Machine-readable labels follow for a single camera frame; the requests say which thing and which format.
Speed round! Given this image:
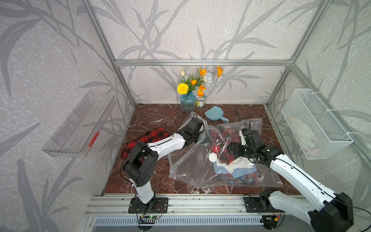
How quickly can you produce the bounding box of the clear plastic vacuum bag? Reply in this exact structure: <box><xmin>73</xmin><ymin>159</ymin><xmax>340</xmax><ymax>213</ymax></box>
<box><xmin>168</xmin><ymin>112</ymin><xmax>283</xmax><ymax>189</ymax></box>

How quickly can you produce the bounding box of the red black plaid shirt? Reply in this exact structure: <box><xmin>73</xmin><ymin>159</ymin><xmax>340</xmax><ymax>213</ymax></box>
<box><xmin>121</xmin><ymin>127</ymin><xmax>170</xmax><ymax>160</ymax></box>
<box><xmin>210</xmin><ymin>127</ymin><xmax>241</xmax><ymax>164</ymax></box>

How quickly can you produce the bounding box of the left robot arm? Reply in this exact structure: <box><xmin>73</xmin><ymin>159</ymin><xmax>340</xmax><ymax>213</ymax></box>
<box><xmin>122</xmin><ymin>118</ymin><xmax>205</xmax><ymax>205</ymax></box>

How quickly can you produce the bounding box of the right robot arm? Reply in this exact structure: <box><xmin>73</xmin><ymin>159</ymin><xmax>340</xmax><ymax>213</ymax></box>
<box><xmin>227</xmin><ymin>143</ymin><xmax>354</xmax><ymax>232</ymax></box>

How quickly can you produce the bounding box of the white vacuum bag valve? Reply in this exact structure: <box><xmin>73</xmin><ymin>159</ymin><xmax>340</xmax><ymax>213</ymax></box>
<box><xmin>209</xmin><ymin>152</ymin><xmax>218</xmax><ymax>162</ymax></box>

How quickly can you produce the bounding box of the white folded garment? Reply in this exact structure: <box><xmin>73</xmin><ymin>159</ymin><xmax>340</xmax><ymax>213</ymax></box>
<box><xmin>219</xmin><ymin>157</ymin><xmax>257</xmax><ymax>174</ymax></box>

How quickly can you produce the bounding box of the light blue plastic scoop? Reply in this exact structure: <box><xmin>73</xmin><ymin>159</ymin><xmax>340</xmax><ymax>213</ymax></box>
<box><xmin>204</xmin><ymin>106</ymin><xmax>229</xmax><ymax>123</ymax></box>

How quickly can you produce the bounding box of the blue glass flower vase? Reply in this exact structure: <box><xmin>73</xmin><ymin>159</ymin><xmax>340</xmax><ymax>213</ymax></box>
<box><xmin>180</xmin><ymin>92</ymin><xmax>196</xmax><ymax>113</ymax></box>

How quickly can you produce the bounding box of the small white lidded jar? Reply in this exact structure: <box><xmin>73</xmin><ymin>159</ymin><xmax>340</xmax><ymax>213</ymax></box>
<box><xmin>196</xmin><ymin>95</ymin><xmax>205</xmax><ymax>108</ymax></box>

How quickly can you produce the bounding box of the light blue folded garment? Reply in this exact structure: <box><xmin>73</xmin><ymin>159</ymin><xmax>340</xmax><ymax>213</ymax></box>
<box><xmin>213</xmin><ymin>162</ymin><xmax>257</xmax><ymax>178</ymax></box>

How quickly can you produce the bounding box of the tartan plaid folded garment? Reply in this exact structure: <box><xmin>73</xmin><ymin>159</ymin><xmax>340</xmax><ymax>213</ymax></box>
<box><xmin>215</xmin><ymin>173</ymin><xmax>258</xmax><ymax>186</ymax></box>

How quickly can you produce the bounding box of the artificial flower bouquet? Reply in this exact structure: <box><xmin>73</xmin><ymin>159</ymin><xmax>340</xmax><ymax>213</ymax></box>
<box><xmin>177</xmin><ymin>67</ymin><xmax>224</xmax><ymax>98</ymax></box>

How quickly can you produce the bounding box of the white cloth in basket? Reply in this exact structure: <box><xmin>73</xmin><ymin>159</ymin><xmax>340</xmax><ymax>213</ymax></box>
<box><xmin>288</xmin><ymin>117</ymin><xmax>319</xmax><ymax>158</ymax></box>

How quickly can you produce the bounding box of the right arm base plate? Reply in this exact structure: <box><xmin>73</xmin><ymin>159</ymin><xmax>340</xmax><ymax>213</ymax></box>
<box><xmin>243</xmin><ymin>196</ymin><xmax>275</xmax><ymax>213</ymax></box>

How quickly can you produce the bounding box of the white wire wall basket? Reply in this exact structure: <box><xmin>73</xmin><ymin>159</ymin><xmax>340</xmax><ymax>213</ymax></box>
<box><xmin>281</xmin><ymin>89</ymin><xmax>354</xmax><ymax>160</ymax></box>

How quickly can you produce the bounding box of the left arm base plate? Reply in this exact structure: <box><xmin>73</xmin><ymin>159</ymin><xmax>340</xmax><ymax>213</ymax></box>
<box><xmin>128</xmin><ymin>197</ymin><xmax>169</xmax><ymax>214</ymax></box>

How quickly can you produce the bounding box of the aluminium frame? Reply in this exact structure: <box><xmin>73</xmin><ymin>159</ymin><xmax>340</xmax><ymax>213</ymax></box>
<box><xmin>78</xmin><ymin>0</ymin><xmax>371</xmax><ymax>232</ymax></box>

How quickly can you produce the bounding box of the clear acrylic wall shelf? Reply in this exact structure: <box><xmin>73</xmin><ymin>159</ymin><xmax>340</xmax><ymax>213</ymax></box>
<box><xmin>42</xmin><ymin>91</ymin><xmax>117</xmax><ymax>158</ymax></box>

